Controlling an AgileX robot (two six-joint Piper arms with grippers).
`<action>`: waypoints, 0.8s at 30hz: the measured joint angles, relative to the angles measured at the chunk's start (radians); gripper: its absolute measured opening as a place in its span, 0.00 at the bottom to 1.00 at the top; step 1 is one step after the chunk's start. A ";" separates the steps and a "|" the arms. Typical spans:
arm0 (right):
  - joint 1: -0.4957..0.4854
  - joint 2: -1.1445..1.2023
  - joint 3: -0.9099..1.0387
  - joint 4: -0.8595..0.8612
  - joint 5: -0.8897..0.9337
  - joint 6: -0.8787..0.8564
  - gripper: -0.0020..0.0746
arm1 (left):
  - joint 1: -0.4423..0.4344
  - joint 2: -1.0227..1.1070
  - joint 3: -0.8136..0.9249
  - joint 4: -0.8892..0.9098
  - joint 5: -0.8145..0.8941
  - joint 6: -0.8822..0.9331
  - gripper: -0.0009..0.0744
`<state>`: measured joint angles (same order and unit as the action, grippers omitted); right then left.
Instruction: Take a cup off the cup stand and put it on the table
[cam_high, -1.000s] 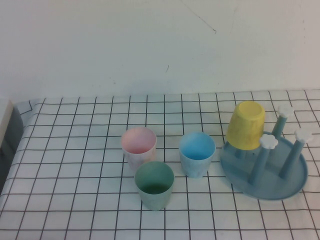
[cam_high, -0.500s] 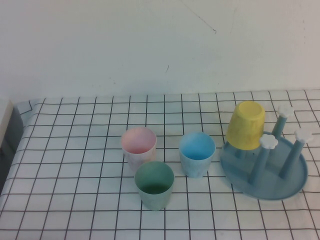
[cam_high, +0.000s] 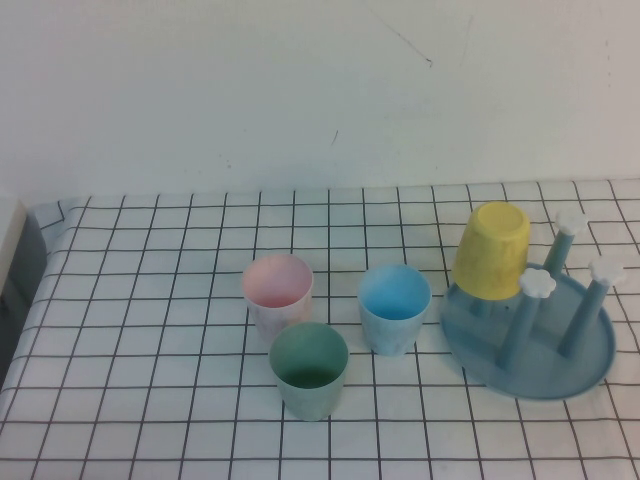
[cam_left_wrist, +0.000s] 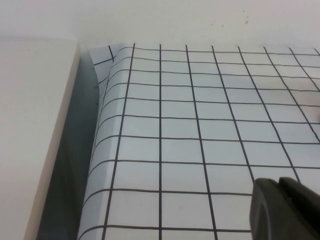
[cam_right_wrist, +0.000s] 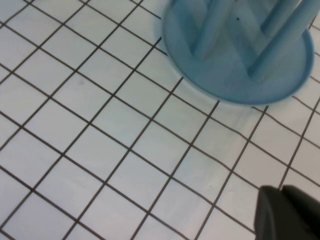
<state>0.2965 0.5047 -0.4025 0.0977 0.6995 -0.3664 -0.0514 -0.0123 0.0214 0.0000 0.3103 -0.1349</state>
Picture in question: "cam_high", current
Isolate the white black-grid tablecloth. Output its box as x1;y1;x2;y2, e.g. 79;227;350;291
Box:
0;177;640;480

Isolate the green plastic cup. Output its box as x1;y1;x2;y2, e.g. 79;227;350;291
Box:
268;321;350;422

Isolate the pink plastic cup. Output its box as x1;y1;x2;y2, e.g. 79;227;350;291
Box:
241;253;315;346

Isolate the blue cup stand with pegs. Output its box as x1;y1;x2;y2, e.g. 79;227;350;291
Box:
439;209;617;401

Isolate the yellow plastic cup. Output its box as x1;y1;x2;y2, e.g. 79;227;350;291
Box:
451;200;532;301

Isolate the blue plastic cup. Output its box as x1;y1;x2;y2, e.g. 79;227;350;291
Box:
356;263;433;357

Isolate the grey and white box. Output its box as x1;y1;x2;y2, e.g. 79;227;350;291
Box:
0;192;51;384

